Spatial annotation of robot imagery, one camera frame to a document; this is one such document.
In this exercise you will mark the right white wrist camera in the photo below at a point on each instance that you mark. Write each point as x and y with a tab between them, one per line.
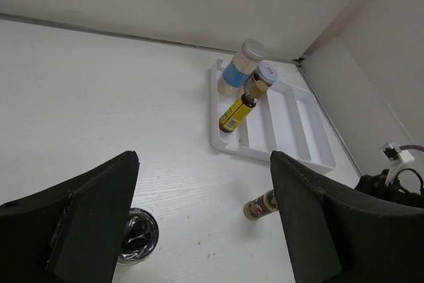
399	159

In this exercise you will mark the blue label silver lid jar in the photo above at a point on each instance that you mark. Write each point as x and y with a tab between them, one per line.
240	68

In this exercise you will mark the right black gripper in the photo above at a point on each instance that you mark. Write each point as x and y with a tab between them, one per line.
391	187

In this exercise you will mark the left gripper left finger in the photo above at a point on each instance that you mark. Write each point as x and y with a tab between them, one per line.
70	232

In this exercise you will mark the black lid cream jar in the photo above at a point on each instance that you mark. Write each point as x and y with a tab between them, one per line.
141	237

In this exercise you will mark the white divided organizer tray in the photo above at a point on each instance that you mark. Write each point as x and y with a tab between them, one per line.
286	119

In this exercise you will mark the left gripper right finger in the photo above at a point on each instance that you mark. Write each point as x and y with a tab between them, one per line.
335	233

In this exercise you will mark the black pepper grinder bottle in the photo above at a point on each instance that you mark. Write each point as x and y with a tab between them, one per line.
261	206

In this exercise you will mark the yellow label brown cap bottle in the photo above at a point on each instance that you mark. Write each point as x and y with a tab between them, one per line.
241	108

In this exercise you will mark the white lid red logo jar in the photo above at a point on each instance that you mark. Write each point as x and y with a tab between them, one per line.
263	72

